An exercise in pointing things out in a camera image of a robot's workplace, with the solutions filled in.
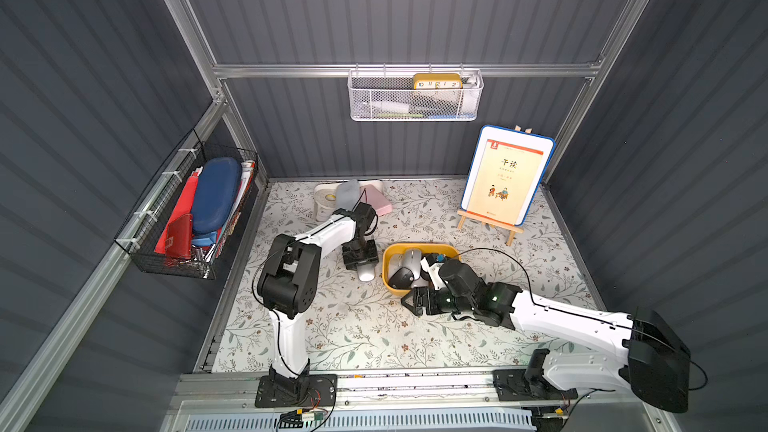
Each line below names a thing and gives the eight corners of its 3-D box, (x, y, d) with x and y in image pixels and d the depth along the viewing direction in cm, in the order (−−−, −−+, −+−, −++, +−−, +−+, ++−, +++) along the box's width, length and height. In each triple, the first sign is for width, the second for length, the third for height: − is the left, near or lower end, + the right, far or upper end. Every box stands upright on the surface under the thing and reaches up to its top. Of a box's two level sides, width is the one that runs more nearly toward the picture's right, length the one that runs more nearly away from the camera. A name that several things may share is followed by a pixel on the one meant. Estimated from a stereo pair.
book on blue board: (455, 226, 108) (476, 155, 82) (462, 196, 117) (482, 123, 91) (514, 241, 104) (555, 170, 77) (516, 208, 113) (553, 136, 87)
